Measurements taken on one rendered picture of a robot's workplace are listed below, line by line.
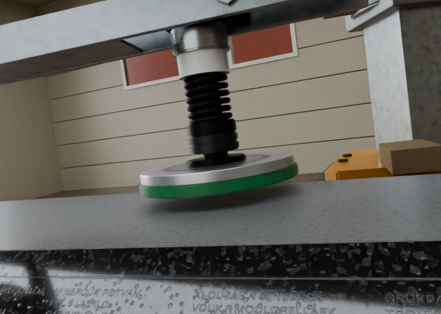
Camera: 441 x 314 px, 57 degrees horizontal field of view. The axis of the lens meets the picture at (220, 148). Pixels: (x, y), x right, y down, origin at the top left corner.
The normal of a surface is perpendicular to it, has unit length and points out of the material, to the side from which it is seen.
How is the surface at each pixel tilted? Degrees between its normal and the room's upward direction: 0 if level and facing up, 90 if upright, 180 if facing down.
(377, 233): 0
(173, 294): 45
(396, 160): 90
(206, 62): 90
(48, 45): 90
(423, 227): 0
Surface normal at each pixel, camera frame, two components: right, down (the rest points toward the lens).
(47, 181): 0.90, -0.10
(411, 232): -0.13, -0.99
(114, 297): -0.33, -0.64
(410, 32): 0.12, 0.04
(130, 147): -0.42, 0.11
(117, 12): -0.15, 0.07
